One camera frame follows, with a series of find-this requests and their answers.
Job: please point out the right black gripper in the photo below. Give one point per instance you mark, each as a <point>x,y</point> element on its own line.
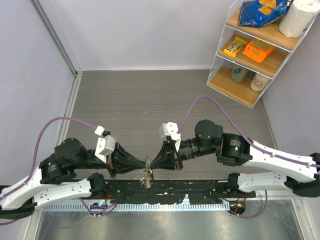
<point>167,157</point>

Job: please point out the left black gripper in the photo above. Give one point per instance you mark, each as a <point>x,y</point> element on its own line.
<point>118,156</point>

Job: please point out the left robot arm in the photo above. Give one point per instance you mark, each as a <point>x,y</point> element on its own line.
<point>54,179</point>

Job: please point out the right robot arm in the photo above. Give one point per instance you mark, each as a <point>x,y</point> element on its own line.
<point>283,170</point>

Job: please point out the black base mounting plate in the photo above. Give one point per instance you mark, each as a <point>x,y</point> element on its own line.
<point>172,191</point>

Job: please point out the green grey mug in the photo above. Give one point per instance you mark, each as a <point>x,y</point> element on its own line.
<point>238,73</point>

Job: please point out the white printed cup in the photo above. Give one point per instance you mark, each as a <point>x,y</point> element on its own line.
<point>259,82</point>

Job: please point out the yellow candy bag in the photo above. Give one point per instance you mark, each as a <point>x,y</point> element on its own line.
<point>236,45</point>

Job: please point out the orange candy bag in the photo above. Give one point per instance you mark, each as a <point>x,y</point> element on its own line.
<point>258,50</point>

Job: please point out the blue chips bag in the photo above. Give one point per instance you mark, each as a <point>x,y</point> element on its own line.
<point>258,13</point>

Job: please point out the white paper towel roll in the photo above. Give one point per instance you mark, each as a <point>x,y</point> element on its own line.
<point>299,16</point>

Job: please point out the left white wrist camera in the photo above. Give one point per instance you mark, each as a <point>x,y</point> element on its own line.
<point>104,147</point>

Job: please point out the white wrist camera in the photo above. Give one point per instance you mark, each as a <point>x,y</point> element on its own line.
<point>170,129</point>
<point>104,147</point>

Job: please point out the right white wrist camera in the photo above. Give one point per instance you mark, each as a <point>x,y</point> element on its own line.
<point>170,129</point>

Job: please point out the slotted cable duct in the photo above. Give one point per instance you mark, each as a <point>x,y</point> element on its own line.
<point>77,206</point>

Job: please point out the white wire shelf rack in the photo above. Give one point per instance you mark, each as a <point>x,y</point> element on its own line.
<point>219,77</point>

